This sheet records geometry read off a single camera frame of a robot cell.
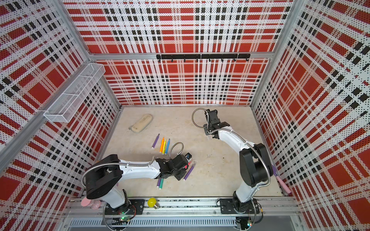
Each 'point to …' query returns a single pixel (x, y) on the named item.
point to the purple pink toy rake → (285, 186)
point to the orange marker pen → (162, 145)
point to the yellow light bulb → (151, 202)
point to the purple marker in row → (186, 177)
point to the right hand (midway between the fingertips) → (212, 126)
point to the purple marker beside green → (158, 182)
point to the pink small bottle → (95, 203)
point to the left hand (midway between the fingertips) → (183, 168)
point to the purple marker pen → (155, 141)
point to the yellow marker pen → (164, 147)
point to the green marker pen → (161, 183)
